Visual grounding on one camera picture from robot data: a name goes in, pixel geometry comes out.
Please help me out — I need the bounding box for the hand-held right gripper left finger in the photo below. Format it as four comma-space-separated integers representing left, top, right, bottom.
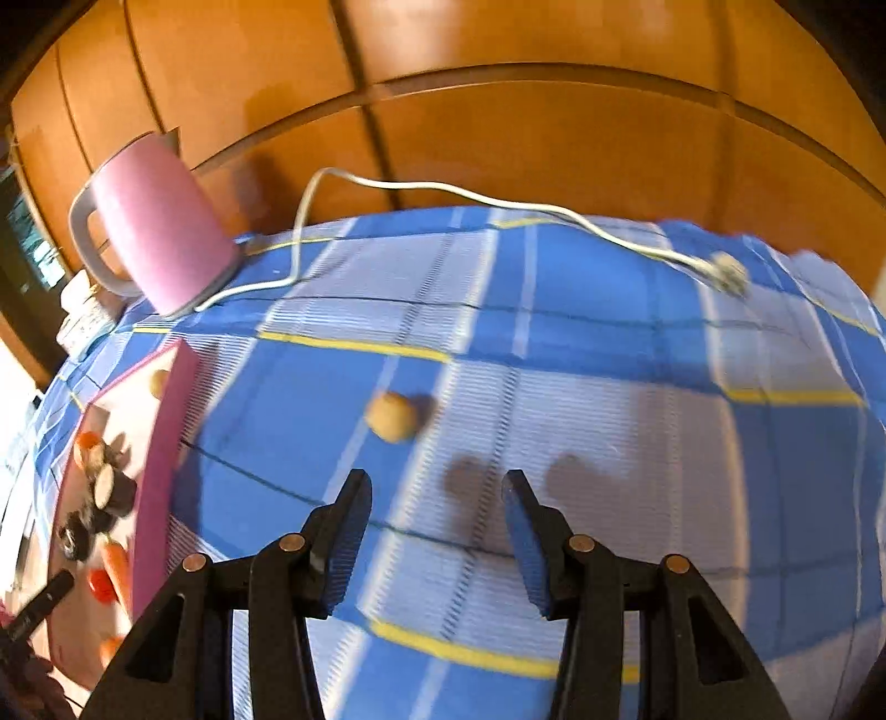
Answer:
81, 469, 375, 720

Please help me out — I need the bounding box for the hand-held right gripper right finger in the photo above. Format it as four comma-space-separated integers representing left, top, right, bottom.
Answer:
502, 469, 794, 720

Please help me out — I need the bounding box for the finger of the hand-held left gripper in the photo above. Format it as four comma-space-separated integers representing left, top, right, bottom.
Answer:
12, 569, 76, 634

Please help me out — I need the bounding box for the small dark water chestnut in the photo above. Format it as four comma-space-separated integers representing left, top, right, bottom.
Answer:
59, 522, 94, 562

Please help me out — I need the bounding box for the small orange carrot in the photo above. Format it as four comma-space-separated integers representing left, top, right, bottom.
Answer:
102, 541, 134, 610

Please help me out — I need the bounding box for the large dark water chestnut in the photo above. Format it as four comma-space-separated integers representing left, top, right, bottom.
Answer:
79, 502, 117, 536

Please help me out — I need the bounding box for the large dark-skinned sugarcane piece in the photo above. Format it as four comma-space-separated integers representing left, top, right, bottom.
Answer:
93, 464, 140, 519

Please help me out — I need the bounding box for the pink-rimmed white tray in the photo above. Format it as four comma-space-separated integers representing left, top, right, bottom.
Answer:
48, 339, 202, 693

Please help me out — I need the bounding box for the blue plaid tablecloth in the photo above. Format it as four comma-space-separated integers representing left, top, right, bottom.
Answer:
0, 204, 886, 720

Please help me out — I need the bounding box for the silver embossed tissue box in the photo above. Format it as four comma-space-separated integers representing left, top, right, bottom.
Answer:
55, 269, 115, 354

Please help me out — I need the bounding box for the dark wooden door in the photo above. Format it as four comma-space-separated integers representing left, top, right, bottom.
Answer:
0, 162, 70, 389

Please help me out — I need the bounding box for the pink electric kettle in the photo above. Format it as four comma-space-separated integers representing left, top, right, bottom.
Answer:
68, 130, 242, 320

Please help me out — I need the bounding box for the wooden wardrobe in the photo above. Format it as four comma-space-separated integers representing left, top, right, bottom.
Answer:
0, 0, 886, 389

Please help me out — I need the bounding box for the white power cord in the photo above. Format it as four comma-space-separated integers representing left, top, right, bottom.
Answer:
194, 167, 750, 312

